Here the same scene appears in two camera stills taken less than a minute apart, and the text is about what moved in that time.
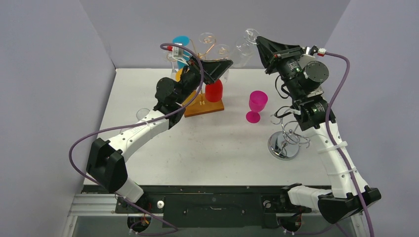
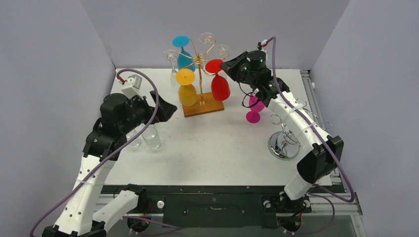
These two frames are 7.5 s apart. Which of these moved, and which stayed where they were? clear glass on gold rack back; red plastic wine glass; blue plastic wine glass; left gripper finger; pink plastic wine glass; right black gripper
Moved: left gripper finger; right black gripper; red plastic wine glass
Stayed: clear glass on gold rack back; pink plastic wine glass; blue plastic wine glass
